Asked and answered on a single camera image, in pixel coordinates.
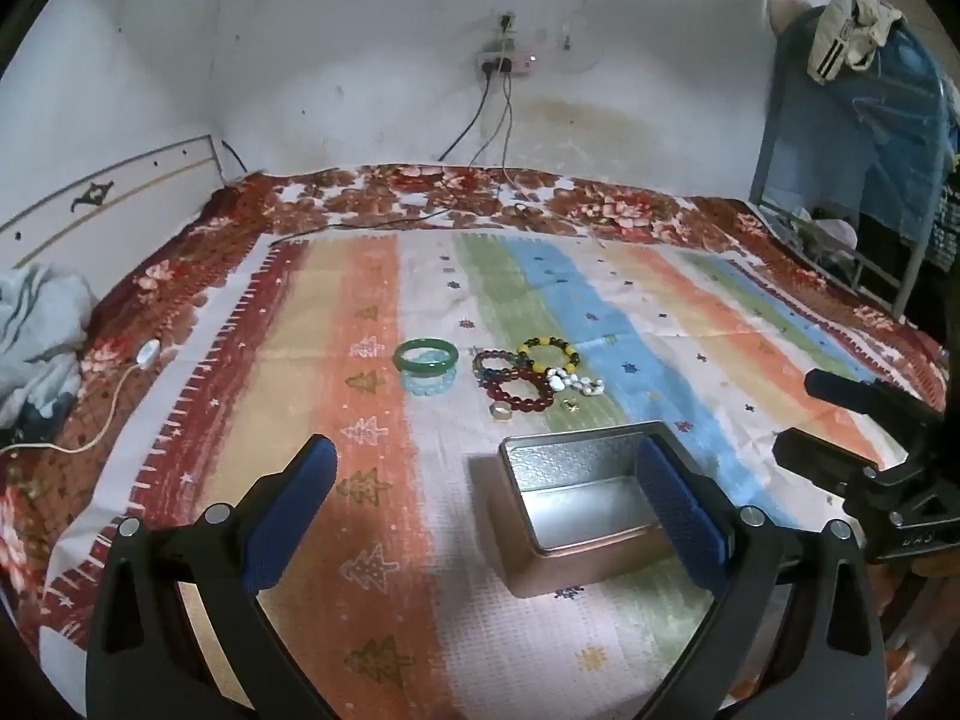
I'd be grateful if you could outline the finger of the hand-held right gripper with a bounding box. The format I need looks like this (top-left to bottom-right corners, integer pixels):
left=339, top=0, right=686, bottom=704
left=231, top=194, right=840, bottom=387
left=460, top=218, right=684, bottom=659
left=772, top=428, right=880, bottom=500
left=805, top=368, right=943, bottom=437

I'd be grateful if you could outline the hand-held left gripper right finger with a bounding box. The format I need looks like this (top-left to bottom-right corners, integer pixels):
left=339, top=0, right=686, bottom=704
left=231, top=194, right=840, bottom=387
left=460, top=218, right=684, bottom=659
left=634, top=435, right=887, bottom=720

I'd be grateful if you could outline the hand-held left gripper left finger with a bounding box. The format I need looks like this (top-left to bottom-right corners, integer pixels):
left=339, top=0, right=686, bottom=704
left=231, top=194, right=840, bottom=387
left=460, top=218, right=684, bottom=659
left=86, top=433, right=338, bottom=720

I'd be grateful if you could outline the silver metal tin box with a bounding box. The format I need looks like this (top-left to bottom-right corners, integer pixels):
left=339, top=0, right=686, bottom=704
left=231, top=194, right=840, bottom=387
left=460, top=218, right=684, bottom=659
left=480, top=420, right=680, bottom=601

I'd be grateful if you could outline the white bead bracelet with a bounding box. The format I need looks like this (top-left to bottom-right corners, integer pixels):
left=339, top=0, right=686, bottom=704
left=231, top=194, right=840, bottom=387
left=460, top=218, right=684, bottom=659
left=543, top=367, right=605, bottom=398

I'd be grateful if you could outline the light blue bead bracelet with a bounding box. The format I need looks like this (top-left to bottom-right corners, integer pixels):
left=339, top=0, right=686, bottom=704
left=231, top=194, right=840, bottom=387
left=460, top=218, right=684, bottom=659
left=401, top=366, right=455, bottom=396

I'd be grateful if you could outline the green jade bangle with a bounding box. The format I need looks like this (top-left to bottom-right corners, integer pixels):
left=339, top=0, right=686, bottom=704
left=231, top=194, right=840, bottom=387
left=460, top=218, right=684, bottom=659
left=394, top=339, right=458, bottom=377

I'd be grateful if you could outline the yellow and black bead bracelet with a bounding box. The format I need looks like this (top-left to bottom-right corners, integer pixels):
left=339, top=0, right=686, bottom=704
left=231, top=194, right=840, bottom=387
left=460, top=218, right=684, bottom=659
left=517, top=335, right=581, bottom=377

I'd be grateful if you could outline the dark red bead bracelet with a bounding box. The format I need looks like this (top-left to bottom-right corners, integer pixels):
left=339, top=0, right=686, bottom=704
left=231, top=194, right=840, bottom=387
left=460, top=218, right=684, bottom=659
left=486, top=373, right=554, bottom=415

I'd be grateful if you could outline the multicolour bead bracelet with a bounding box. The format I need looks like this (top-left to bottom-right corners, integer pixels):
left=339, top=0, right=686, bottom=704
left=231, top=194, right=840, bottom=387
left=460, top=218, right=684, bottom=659
left=472, top=349, right=527, bottom=385

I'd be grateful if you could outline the striped colourful blanket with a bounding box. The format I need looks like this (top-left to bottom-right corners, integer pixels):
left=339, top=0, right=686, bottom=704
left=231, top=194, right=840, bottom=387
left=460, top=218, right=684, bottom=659
left=37, top=229, right=912, bottom=720

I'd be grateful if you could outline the blue mosquito net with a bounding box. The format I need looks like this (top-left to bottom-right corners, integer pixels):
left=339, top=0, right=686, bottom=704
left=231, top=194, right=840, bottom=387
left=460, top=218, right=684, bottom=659
left=697, top=0, right=960, bottom=245

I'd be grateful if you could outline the grey crumpled cloth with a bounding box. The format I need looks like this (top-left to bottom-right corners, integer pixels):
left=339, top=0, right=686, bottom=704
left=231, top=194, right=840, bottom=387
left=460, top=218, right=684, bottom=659
left=0, top=264, right=100, bottom=432

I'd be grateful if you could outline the beige striped jacket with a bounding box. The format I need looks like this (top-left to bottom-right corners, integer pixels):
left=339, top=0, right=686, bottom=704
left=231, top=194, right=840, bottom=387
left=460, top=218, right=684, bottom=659
left=805, top=0, right=906, bottom=85

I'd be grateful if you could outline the white headboard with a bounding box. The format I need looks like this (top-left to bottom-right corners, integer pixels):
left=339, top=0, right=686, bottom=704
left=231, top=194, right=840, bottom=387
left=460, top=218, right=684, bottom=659
left=0, top=133, right=226, bottom=272

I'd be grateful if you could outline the white power strip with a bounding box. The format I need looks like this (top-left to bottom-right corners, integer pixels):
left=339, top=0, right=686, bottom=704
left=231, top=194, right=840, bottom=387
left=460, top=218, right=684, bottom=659
left=475, top=50, right=536, bottom=77

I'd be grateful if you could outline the white charger cable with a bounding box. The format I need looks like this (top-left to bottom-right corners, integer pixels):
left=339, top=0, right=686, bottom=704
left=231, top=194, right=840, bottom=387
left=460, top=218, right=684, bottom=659
left=0, top=360, right=145, bottom=458

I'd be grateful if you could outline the thin black cable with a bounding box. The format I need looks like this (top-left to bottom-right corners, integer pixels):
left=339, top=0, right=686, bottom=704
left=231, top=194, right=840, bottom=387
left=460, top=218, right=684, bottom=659
left=268, top=204, right=470, bottom=250

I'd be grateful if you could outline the black power cable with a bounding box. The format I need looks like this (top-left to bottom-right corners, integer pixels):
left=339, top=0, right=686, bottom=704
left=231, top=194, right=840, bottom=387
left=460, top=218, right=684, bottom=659
left=437, top=73, right=497, bottom=164

